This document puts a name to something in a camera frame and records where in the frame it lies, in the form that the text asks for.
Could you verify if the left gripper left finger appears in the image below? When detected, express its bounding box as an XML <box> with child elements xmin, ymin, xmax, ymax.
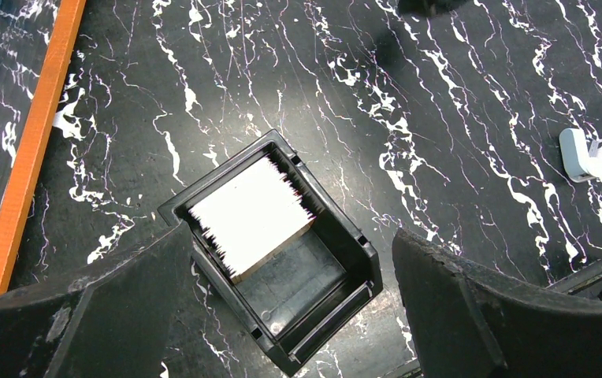
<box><xmin>0</xmin><ymin>225</ymin><xmax>192</xmax><ymax>377</ymax></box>

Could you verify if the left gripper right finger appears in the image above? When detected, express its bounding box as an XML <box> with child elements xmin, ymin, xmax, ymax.
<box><xmin>392</xmin><ymin>229</ymin><xmax>602</xmax><ymax>377</ymax></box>

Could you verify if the white plastic clip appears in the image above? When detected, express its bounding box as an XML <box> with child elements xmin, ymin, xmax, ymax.
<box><xmin>559</xmin><ymin>128</ymin><xmax>602</xmax><ymax>183</ymax></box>

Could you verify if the orange wooden shelf rack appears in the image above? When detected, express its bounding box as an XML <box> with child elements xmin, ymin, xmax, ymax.
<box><xmin>0</xmin><ymin>0</ymin><xmax>86</xmax><ymax>295</ymax></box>

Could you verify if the white card stack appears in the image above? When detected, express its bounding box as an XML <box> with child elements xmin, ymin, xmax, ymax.
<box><xmin>189</xmin><ymin>157</ymin><xmax>315</xmax><ymax>284</ymax></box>

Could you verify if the black plastic card box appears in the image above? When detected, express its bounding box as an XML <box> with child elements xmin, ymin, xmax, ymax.
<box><xmin>158</xmin><ymin>130</ymin><xmax>383</xmax><ymax>376</ymax></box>

